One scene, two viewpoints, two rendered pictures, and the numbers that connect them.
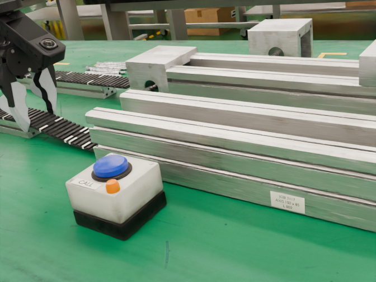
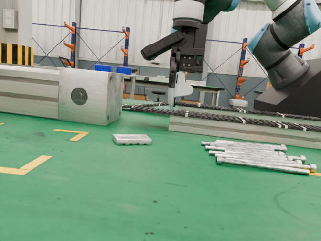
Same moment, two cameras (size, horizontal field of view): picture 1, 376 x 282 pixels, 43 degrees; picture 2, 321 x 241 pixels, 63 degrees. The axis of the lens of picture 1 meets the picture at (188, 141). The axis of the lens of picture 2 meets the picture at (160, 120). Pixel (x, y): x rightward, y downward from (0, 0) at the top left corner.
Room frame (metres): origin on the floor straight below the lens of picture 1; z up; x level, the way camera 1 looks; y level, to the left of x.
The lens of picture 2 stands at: (1.34, -0.12, 0.87)
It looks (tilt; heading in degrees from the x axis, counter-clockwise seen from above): 9 degrees down; 149
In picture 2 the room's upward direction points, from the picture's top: 6 degrees clockwise
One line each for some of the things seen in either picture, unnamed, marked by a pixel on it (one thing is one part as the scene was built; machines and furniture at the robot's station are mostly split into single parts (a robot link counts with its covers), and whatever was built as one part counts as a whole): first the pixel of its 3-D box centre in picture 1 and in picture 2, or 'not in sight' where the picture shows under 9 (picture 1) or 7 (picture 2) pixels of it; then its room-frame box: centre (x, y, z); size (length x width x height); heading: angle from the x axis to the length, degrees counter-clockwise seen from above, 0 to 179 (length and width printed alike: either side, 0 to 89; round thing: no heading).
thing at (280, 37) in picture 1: (279, 50); not in sight; (0.91, -0.21, 0.83); 0.11 x 0.10 x 0.10; 145
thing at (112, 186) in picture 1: (112, 185); not in sight; (0.44, 0.09, 0.85); 0.01 x 0.01 x 0.01
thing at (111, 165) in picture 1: (111, 168); not in sight; (0.49, 0.09, 0.84); 0.04 x 0.04 x 0.02
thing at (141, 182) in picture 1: (121, 188); not in sight; (0.49, 0.09, 0.81); 0.10 x 0.08 x 0.06; 142
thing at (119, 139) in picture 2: not in sight; (132, 139); (1.02, 0.03, 0.78); 0.05 x 0.03 x 0.01; 81
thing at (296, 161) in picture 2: (114, 66); (257, 159); (1.14, 0.15, 0.78); 0.11 x 0.01 x 0.01; 56
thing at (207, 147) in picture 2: (107, 71); (243, 151); (1.10, 0.16, 0.78); 0.11 x 0.01 x 0.01; 55
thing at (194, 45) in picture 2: (6, 39); (187, 49); (0.79, 0.27, 0.95); 0.09 x 0.08 x 0.12; 52
